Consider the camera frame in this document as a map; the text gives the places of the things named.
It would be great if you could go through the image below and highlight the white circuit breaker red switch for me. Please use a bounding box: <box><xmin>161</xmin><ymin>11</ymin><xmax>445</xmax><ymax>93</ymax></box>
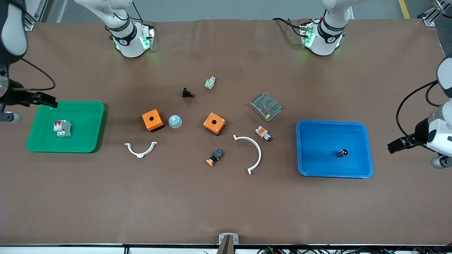
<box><xmin>53</xmin><ymin>120</ymin><xmax>72</xmax><ymax>138</ymax></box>

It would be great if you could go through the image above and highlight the green plastic tray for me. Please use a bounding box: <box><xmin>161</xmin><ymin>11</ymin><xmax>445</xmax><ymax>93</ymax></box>
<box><xmin>26</xmin><ymin>101</ymin><xmax>105</xmax><ymax>153</ymax></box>

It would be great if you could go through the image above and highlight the blue plastic tray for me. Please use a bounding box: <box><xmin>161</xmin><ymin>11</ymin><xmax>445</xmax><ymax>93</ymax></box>
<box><xmin>296</xmin><ymin>120</ymin><xmax>374</xmax><ymax>179</ymax></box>

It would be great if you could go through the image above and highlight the orange box with hole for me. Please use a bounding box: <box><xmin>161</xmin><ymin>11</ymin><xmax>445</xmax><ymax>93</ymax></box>
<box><xmin>142</xmin><ymin>109</ymin><xmax>165</xmax><ymax>133</ymax></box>
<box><xmin>203</xmin><ymin>113</ymin><xmax>226</xmax><ymax>136</ymax></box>

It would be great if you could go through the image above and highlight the red lamp orange white body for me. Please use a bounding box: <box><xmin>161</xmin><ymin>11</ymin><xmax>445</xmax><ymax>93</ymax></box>
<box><xmin>255</xmin><ymin>126</ymin><xmax>272</xmax><ymax>142</ymax></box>

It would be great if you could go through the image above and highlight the metal mesh power supply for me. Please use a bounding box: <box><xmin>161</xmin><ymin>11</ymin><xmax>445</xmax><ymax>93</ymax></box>
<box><xmin>250</xmin><ymin>92</ymin><xmax>283</xmax><ymax>123</ymax></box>

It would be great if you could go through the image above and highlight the orange pushbutton black body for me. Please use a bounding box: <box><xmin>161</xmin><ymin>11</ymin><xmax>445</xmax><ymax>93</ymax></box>
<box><xmin>206</xmin><ymin>149</ymin><xmax>224</xmax><ymax>167</ymax></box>

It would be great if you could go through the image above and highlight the brown table mat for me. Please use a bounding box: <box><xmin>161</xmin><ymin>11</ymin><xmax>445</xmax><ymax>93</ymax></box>
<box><xmin>0</xmin><ymin>18</ymin><xmax>452</xmax><ymax>246</ymax></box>

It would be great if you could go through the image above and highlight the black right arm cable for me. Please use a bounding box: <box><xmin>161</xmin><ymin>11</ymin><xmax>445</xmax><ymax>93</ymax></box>
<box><xmin>20</xmin><ymin>58</ymin><xmax>57</xmax><ymax>91</ymax></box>

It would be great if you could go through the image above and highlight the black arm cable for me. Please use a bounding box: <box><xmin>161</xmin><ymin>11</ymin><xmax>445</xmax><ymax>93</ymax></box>
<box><xmin>395</xmin><ymin>80</ymin><xmax>440</xmax><ymax>142</ymax></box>
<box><xmin>20</xmin><ymin>58</ymin><xmax>57</xmax><ymax>91</ymax></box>

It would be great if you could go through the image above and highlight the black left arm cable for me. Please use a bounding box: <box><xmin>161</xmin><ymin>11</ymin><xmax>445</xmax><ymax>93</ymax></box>
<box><xmin>395</xmin><ymin>80</ymin><xmax>440</xmax><ymax>142</ymax></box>

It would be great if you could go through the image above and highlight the aluminium frame profile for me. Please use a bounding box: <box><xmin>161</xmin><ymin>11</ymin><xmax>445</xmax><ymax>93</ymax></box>
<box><xmin>22</xmin><ymin>0</ymin><xmax>48</xmax><ymax>31</ymax></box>
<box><xmin>418</xmin><ymin>0</ymin><xmax>452</xmax><ymax>27</ymax></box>

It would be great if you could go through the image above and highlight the small white curved bracket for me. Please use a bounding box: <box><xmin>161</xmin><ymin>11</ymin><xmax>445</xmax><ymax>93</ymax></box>
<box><xmin>125</xmin><ymin>142</ymin><xmax>158</xmax><ymax>158</ymax></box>

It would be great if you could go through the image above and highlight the large white curved bracket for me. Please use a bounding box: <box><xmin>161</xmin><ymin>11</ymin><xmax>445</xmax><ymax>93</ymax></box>
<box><xmin>233</xmin><ymin>134</ymin><xmax>262</xmax><ymax>176</ymax></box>

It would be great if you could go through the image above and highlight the black base cable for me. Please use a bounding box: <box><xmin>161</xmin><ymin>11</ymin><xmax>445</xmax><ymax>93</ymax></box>
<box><xmin>272</xmin><ymin>17</ymin><xmax>306</xmax><ymax>37</ymax></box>

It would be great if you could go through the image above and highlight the grey metal mount bracket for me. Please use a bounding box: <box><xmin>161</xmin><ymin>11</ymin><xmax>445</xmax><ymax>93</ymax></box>
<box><xmin>216</xmin><ymin>233</ymin><xmax>239</xmax><ymax>254</ymax></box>

